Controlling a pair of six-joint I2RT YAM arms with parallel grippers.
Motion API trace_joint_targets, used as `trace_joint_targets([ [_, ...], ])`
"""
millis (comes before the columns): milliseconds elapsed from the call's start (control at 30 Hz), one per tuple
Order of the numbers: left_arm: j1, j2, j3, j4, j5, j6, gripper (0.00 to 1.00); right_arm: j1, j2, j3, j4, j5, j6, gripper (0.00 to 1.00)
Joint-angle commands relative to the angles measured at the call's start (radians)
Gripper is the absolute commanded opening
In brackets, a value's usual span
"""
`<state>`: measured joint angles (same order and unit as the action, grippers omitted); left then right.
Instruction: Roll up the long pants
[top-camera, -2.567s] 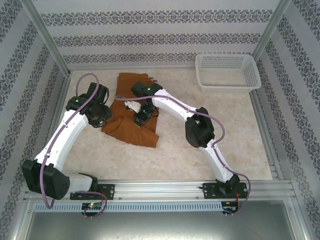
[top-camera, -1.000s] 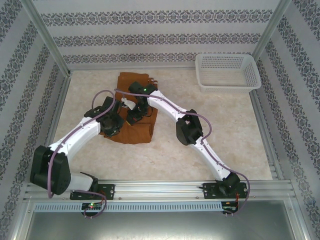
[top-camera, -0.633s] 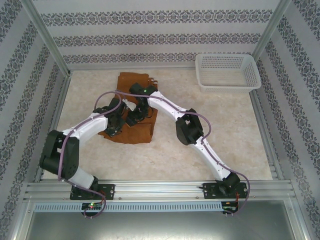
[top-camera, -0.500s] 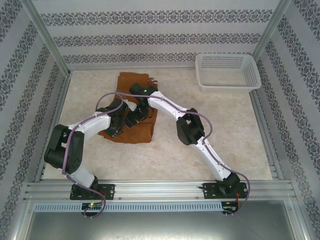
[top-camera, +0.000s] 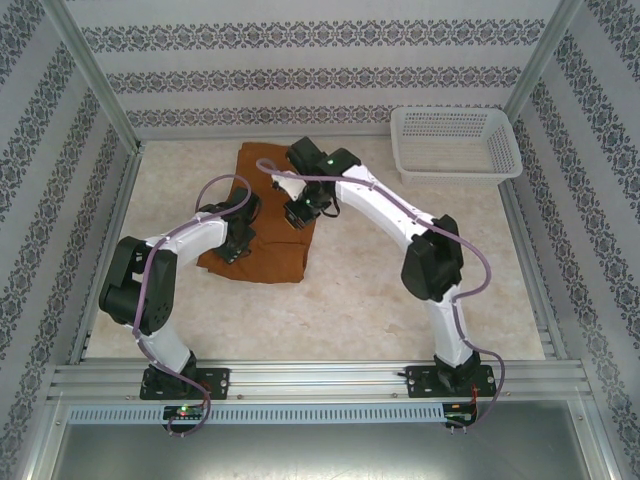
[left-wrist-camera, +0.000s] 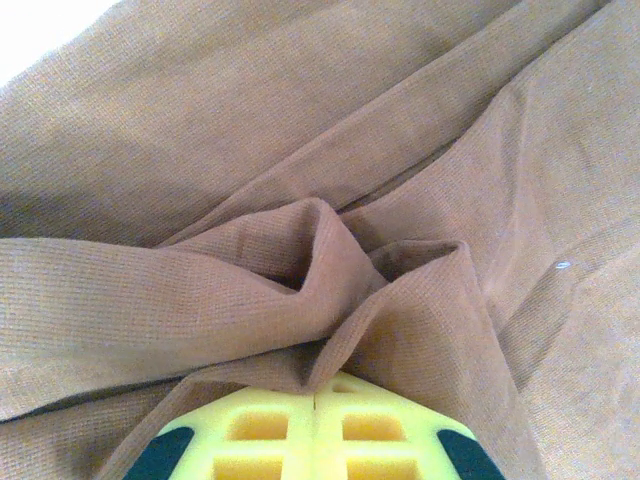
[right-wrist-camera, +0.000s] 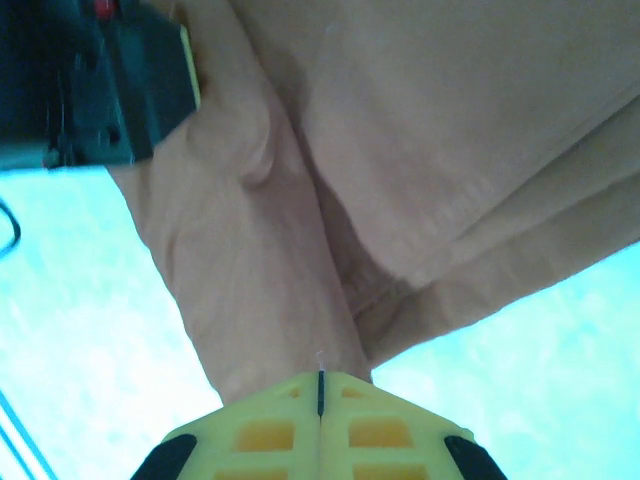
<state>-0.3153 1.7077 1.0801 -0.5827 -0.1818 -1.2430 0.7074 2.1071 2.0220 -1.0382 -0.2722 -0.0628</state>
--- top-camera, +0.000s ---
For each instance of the aluminium side rail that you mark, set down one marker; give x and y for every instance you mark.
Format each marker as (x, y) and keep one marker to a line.
(530, 260)
(125, 200)

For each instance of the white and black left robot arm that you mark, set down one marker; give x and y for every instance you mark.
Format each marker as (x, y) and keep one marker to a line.
(195, 237)

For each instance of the aluminium frame post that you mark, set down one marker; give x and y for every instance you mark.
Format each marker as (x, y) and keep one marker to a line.
(545, 55)
(95, 65)

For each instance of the aluminium rear rail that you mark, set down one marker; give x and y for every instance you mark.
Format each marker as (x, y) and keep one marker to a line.
(210, 136)

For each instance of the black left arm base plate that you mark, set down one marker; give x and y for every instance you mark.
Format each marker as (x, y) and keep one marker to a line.
(217, 380)

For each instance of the white perforated plastic basket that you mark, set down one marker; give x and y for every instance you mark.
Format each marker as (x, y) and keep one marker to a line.
(450, 150)

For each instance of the brown long pants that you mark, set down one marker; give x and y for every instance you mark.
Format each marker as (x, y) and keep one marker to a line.
(270, 260)

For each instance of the grey metal sheet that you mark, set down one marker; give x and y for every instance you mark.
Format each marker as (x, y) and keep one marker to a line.
(320, 450)

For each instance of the circuit board with green light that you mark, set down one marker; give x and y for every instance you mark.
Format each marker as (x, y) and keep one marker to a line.
(182, 412)

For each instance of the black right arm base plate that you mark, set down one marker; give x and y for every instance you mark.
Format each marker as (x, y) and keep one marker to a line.
(417, 380)

